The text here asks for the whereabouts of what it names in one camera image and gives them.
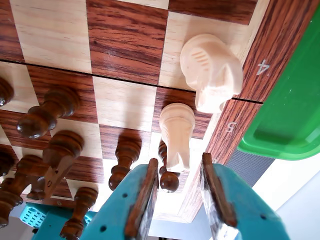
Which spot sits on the dark wooden chess rook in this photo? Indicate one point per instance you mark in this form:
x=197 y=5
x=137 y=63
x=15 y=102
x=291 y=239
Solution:
x=82 y=205

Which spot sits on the wooden chess board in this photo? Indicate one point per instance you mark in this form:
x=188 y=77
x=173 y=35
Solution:
x=125 y=37

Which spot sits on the teal perforated robot base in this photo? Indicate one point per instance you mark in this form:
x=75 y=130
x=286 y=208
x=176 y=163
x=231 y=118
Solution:
x=31 y=215

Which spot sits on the dark wooden chess queen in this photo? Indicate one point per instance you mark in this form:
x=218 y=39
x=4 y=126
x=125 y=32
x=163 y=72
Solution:
x=22 y=175

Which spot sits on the light wooden chess knight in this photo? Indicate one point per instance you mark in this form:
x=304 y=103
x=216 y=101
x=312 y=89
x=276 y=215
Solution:
x=210 y=75

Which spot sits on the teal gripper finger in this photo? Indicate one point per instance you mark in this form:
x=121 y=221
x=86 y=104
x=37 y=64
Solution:
x=245 y=212
x=117 y=207

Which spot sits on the dark wooden chess bishop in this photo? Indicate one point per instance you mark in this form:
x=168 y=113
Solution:
x=6 y=162

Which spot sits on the light wooden chess bishop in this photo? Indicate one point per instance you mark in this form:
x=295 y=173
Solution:
x=177 y=130

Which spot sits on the green plastic tray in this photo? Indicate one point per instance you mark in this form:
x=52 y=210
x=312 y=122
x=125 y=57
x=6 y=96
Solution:
x=287 y=112

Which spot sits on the dark wooden chess pawn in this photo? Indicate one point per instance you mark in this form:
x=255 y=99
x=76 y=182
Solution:
x=50 y=110
x=169 y=183
x=5 y=91
x=125 y=160

